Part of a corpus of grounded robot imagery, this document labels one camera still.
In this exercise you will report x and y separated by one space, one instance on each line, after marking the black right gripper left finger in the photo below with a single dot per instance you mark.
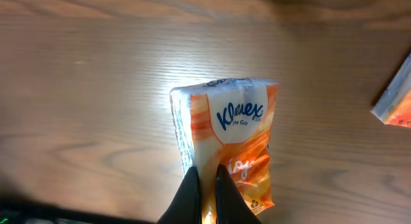
185 207

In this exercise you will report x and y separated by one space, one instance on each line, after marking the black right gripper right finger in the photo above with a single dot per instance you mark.
230 205

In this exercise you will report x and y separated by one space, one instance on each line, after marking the orange tissue pack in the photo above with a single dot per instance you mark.
227 123
393 106

